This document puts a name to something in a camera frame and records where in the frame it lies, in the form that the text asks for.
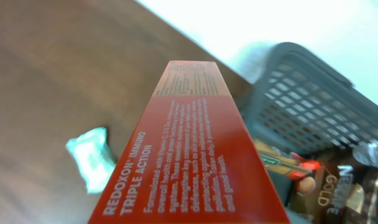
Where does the grey plastic basket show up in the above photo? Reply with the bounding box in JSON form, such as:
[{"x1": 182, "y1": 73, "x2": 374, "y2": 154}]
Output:
[{"x1": 238, "y1": 42, "x2": 378, "y2": 224}]

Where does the light teal wipes packet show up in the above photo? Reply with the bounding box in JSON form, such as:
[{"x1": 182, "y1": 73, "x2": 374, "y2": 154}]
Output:
[{"x1": 66, "y1": 127, "x2": 116, "y2": 194}]

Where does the orange Redoxon box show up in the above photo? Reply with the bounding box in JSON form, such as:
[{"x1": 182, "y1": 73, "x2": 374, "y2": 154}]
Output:
[{"x1": 90, "y1": 61, "x2": 288, "y2": 223}]

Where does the orange tan biscuit packet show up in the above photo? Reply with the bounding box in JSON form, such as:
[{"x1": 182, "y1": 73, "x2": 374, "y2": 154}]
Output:
[{"x1": 253, "y1": 139, "x2": 322, "y2": 180}]

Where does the brown Nescafe Gold bag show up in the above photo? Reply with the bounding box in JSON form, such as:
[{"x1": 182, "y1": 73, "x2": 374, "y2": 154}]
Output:
[{"x1": 286, "y1": 140, "x2": 378, "y2": 224}]

